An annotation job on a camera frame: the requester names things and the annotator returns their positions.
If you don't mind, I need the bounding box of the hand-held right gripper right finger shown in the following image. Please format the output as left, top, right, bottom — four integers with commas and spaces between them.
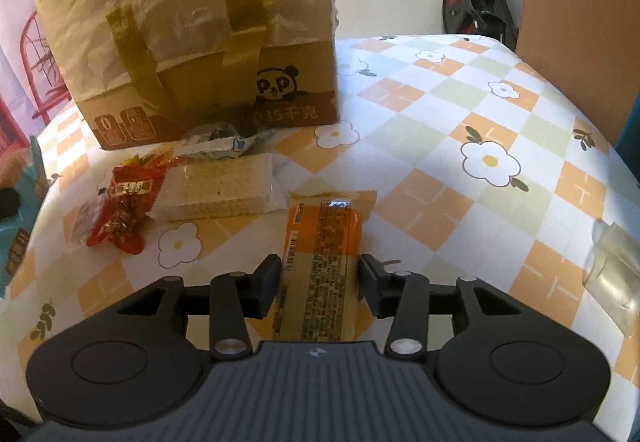
360, 253, 521, 363

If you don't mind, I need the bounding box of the dark teal object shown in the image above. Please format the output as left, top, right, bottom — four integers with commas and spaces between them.
615, 92, 640, 173

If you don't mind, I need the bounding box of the floral checked tablecloth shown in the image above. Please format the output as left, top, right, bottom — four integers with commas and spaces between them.
0, 36, 640, 442

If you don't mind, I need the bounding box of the wooden board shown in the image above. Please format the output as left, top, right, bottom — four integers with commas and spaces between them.
515, 0, 640, 147

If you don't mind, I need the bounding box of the clear plastic container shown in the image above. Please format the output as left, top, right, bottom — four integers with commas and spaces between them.
582, 219, 640, 338

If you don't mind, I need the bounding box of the teal snack bag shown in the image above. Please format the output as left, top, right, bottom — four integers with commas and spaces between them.
0, 134, 51, 303

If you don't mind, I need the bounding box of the small clear snack packet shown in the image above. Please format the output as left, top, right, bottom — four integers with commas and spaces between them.
70, 197, 108, 250

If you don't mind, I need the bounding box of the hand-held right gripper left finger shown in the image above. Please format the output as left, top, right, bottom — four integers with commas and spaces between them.
120, 254, 282, 361

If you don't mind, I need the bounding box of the small orange wrapper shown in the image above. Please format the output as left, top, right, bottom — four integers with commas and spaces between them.
127, 147, 193, 171

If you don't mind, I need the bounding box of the red snack packet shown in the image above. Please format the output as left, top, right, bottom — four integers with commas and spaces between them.
85, 165, 167, 255

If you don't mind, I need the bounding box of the plastic-lined cardboard box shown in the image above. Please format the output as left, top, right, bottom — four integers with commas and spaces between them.
35, 0, 342, 151

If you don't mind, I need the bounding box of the orange snack bar packet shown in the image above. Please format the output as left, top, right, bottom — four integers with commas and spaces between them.
272, 189, 378, 344

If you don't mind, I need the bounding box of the white and blue wrapper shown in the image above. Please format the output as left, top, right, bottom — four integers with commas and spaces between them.
179, 123, 271, 159

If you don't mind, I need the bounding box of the clear cracker packet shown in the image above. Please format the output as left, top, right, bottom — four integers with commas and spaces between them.
150, 152, 287, 223

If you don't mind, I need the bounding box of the pink printed backdrop cloth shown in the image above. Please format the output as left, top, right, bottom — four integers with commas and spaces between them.
0, 0, 121, 157

